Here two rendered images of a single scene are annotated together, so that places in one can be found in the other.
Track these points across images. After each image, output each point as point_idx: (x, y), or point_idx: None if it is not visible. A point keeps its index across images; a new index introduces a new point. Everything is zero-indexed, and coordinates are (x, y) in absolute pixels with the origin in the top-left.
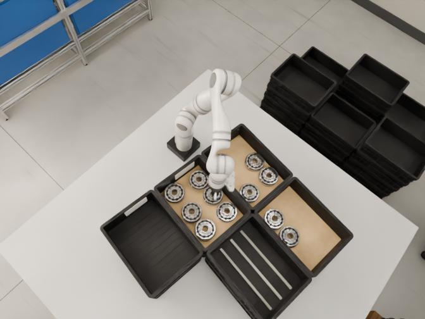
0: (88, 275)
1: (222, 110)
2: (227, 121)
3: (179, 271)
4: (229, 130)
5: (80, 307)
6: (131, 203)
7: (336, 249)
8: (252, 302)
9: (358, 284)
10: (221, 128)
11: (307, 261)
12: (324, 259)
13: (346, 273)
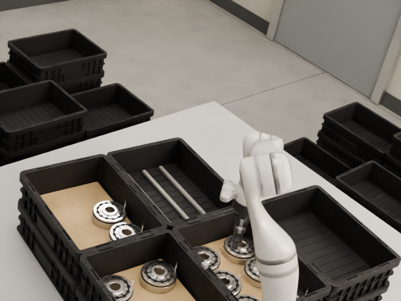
0: (397, 276)
1: (270, 150)
2: (261, 147)
3: (283, 196)
4: (255, 146)
5: (395, 250)
6: (363, 275)
7: (54, 169)
8: (182, 178)
9: (5, 186)
10: (270, 144)
11: (89, 192)
12: (68, 181)
13: (16, 199)
